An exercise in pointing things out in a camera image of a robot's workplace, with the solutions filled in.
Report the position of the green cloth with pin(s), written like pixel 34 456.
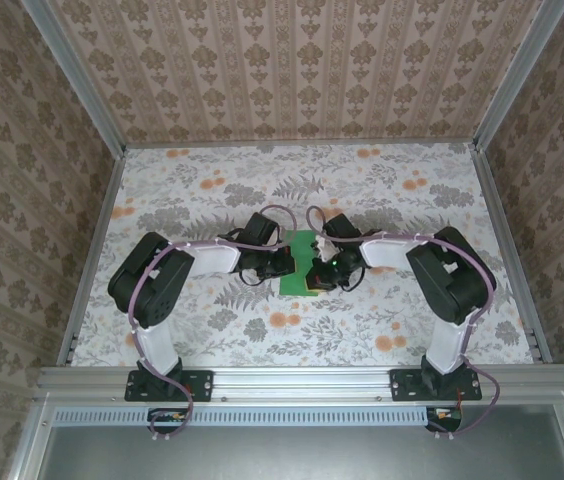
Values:
pixel 298 280

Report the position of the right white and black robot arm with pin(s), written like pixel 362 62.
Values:
pixel 454 280

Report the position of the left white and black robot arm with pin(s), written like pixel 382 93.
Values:
pixel 154 290

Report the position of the floral patterned table cover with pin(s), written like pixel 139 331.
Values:
pixel 362 325

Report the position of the grey metal panel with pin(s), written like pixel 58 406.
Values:
pixel 302 455

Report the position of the right white camera mount bracket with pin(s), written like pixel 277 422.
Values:
pixel 320 245

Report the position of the long aluminium frame rail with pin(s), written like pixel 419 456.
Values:
pixel 302 382

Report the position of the right arm's black base plate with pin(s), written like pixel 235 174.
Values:
pixel 404 385

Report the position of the left arm's black base plate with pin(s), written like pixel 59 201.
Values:
pixel 197 385

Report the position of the aluminium side frame rail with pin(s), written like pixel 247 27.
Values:
pixel 512 250
pixel 93 255

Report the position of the aluminium upright frame post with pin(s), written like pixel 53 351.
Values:
pixel 74 75
pixel 517 75

